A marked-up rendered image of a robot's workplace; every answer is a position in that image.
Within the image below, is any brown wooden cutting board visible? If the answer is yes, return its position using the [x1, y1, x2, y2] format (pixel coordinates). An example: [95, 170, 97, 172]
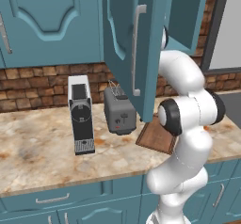
[135, 112, 179, 155]

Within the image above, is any teal closed upper cabinet door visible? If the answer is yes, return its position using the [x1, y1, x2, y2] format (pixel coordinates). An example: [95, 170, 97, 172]
[0, 0, 104, 70]

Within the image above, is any teal lower cabinet door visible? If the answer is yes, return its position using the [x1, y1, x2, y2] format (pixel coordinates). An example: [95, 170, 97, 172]
[0, 210, 58, 224]
[57, 196, 143, 224]
[183, 178, 231, 224]

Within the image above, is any teal wide drawer front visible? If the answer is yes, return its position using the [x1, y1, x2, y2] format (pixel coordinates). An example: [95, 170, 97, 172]
[0, 174, 145, 207]

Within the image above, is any teal small drawer front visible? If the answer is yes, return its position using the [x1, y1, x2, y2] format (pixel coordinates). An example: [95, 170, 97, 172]
[203, 159, 240, 183]

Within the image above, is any silver upper cabinet handle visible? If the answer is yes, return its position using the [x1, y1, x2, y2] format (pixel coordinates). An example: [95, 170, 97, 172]
[0, 12, 13, 55]

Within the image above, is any grey tall appliance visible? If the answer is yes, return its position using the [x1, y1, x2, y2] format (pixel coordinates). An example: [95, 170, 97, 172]
[200, 0, 241, 74]

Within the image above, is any black and white coffee machine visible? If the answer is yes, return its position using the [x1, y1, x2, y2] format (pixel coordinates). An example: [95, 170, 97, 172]
[67, 73, 96, 156]

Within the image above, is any silver open door handle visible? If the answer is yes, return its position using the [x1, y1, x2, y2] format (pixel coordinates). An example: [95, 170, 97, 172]
[130, 4, 148, 98]

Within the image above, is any teal open cabinet door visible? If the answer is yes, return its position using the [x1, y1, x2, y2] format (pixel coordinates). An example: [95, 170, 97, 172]
[101, 0, 170, 124]

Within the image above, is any silver drawer handle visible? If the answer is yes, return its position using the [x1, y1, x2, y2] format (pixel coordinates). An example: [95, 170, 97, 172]
[34, 192, 71, 205]

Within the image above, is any teal open upper cabinet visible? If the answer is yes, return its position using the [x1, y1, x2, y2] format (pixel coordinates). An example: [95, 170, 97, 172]
[163, 0, 211, 56]

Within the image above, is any grey toaster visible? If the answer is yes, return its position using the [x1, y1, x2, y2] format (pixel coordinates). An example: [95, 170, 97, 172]
[103, 79, 138, 136]

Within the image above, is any dark grey hob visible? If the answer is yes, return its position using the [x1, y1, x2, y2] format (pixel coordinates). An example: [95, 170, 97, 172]
[217, 91, 241, 130]

